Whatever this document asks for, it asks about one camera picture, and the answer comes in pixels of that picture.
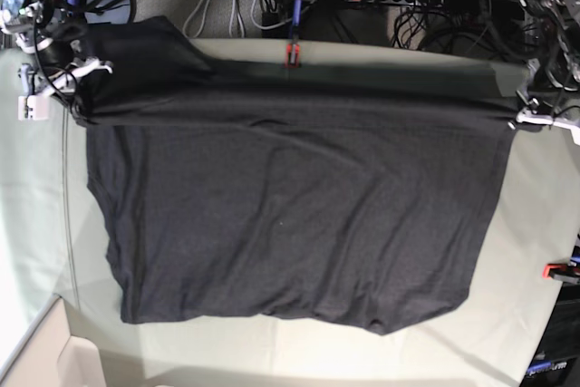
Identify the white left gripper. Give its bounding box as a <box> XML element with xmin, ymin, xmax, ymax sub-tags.
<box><xmin>507</xmin><ymin>83</ymin><xmax>579</xmax><ymax>145</ymax></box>

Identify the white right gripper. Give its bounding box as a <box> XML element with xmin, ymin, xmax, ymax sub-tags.
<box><xmin>17</xmin><ymin>57</ymin><xmax>113</xmax><ymax>121</ymax></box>

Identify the black t-shirt with colourful logo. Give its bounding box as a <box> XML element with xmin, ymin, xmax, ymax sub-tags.
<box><xmin>69</xmin><ymin>17</ymin><xmax>518</xmax><ymax>335</ymax></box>

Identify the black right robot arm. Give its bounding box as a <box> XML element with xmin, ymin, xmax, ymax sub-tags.
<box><xmin>1</xmin><ymin>0</ymin><xmax>112</xmax><ymax>121</ymax></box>

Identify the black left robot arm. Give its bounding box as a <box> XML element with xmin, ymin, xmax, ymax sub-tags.
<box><xmin>478</xmin><ymin>0</ymin><xmax>579</xmax><ymax>144</ymax></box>

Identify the black round base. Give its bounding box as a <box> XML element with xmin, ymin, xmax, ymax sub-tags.
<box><xmin>85</xmin><ymin>0</ymin><xmax>137</xmax><ymax>24</ymax></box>

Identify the red black clamp right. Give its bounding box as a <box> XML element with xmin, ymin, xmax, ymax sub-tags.
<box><xmin>543</xmin><ymin>263</ymin><xmax>579</xmax><ymax>285</ymax></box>

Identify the red black clamp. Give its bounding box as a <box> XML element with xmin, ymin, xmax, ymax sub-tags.
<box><xmin>543</xmin><ymin>263</ymin><xmax>579</xmax><ymax>285</ymax></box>
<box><xmin>285</xmin><ymin>43</ymin><xmax>300</xmax><ymax>68</ymax></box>

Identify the red black clamp middle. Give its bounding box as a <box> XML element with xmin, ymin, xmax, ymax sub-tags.
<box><xmin>285</xmin><ymin>43</ymin><xmax>300</xmax><ymax>68</ymax></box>

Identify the white box corner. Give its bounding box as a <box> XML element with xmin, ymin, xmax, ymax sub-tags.
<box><xmin>1</xmin><ymin>295</ymin><xmax>106</xmax><ymax>387</ymax></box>

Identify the white cable bundle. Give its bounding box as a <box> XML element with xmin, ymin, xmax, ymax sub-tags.
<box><xmin>182</xmin><ymin>0</ymin><xmax>248</xmax><ymax>39</ymax></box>

